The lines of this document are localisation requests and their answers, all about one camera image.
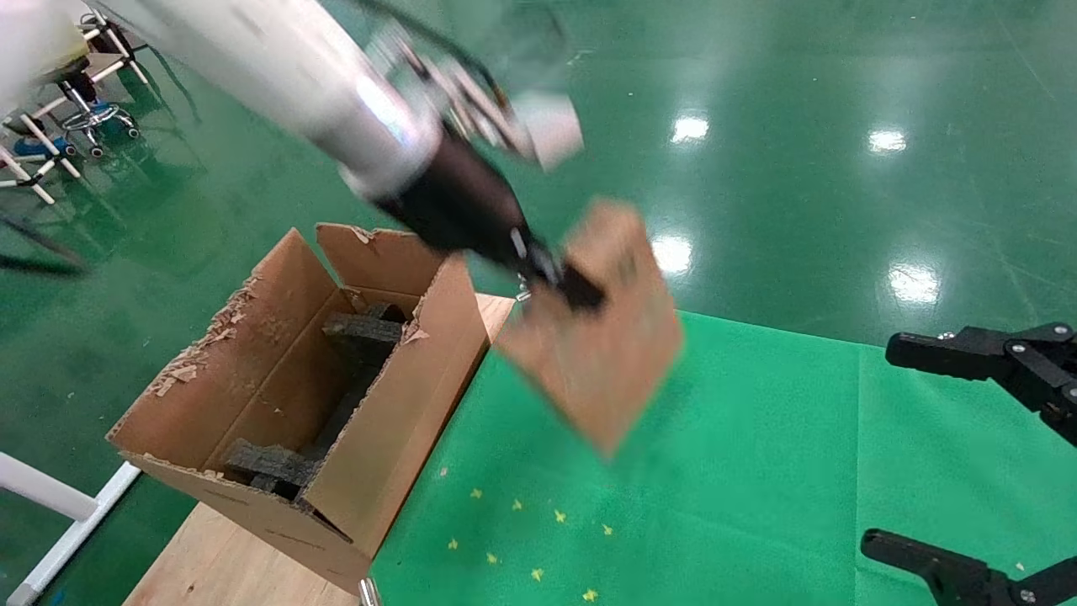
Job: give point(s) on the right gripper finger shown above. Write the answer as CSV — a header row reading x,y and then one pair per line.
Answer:
x,y
951,576
1010,358

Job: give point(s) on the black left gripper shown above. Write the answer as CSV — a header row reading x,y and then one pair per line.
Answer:
x,y
458,202

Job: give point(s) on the small taped cardboard box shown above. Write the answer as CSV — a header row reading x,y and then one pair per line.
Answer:
x,y
606,362

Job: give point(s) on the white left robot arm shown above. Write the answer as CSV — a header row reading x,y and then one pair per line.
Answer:
x,y
278,67

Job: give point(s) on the large open cardboard carton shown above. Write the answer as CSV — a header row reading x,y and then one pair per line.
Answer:
x,y
395,421

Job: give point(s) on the green table mat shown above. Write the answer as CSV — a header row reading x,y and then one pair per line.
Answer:
x,y
757,471

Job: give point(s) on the metal table clamp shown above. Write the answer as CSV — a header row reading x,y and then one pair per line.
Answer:
x,y
369,592

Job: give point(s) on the black wheeled stool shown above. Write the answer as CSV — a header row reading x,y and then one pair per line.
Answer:
x,y
88,119

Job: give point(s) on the small white tube stand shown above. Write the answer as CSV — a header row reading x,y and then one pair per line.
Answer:
x,y
38,143

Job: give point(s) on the person in yellow jacket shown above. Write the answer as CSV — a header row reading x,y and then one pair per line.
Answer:
x,y
42,46

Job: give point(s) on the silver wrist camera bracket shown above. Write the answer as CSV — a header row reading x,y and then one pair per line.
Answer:
x,y
551,126

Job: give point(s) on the white tube frame desk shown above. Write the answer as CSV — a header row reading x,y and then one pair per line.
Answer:
x,y
118,42

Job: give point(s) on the white tube table frame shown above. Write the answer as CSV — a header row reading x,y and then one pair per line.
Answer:
x,y
50,492

